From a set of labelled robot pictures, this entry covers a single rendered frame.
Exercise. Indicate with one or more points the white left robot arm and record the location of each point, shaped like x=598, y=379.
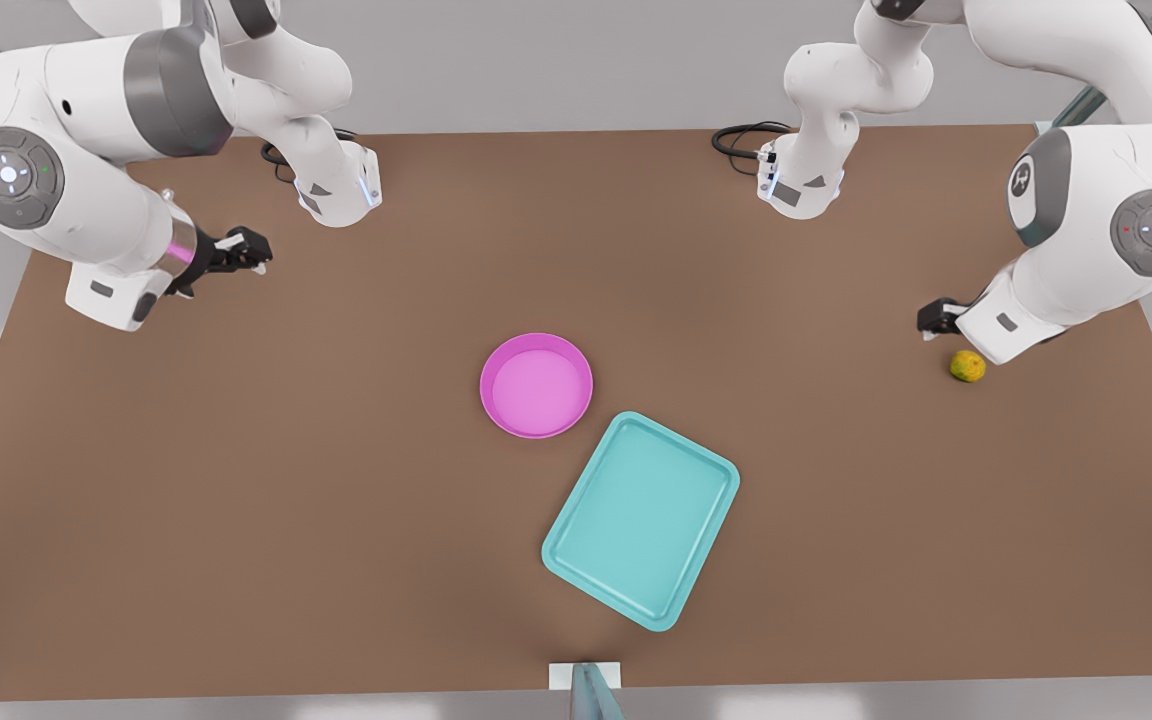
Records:
x=1116, y=200

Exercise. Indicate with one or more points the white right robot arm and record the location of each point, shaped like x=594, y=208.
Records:
x=86, y=150

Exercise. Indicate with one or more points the pink round plate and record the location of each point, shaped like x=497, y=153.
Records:
x=536, y=386

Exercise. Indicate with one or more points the teal rectangular tray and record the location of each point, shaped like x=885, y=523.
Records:
x=641, y=520

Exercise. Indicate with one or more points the small orange fruit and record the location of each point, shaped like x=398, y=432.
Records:
x=968, y=366

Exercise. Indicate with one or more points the silver frame post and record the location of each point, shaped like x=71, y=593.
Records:
x=1116, y=70
x=594, y=695

